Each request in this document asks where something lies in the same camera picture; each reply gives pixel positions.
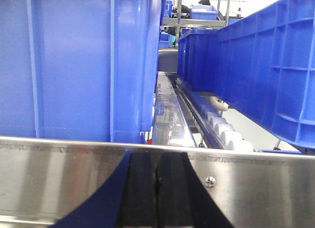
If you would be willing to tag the blue ribbed crate right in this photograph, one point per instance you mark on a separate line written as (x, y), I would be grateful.
(263, 66)

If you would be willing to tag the silver rail screw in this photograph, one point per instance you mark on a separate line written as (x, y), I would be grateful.
(210, 182)

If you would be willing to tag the person in background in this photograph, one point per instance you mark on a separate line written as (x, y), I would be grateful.
(185, 11)

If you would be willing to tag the large light blue crate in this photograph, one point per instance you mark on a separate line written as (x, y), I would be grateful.
(78, 69)

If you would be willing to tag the distant blue bin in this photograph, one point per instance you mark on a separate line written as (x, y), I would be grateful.
(203, 12)

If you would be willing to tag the stainless steel shelf rail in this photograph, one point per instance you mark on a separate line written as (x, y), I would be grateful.
(41, 181)

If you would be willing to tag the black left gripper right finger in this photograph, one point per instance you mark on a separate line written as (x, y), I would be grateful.
(182, 200)

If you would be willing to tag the steel shelf divider bar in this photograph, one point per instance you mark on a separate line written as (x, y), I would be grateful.
(170, 127)

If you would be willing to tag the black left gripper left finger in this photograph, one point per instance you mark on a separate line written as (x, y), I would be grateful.
(126, 199)

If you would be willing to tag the roller track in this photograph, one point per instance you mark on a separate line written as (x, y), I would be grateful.
(215, 130)

